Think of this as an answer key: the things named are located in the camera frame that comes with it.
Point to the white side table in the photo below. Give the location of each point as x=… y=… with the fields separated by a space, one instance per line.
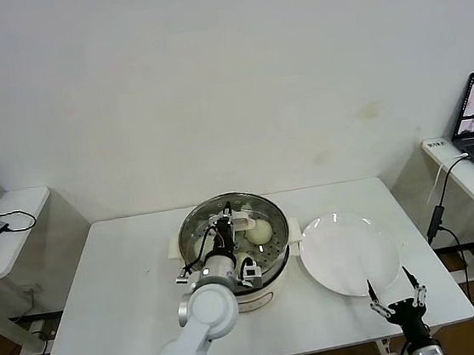
x=455 y=178
x=14 y=211

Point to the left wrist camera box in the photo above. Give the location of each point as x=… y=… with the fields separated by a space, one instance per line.
x=251 y=273

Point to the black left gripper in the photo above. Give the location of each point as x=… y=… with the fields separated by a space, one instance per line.
x=225 y=234

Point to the stainless steel steamer basket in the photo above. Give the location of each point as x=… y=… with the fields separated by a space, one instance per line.
x=282 y=264

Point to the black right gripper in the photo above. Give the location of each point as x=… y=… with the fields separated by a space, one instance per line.
x=407 y=321

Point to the white round plate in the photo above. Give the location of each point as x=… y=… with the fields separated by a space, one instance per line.
x=348 y=254

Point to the white desk label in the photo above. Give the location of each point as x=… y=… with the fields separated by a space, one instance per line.
x=435 y=143

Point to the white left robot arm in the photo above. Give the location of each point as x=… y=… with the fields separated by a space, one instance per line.
x=209 y=309

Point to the white steamed baozi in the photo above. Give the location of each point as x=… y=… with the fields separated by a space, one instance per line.
x=262 y=232
x=242 y=257
x=197 y=246

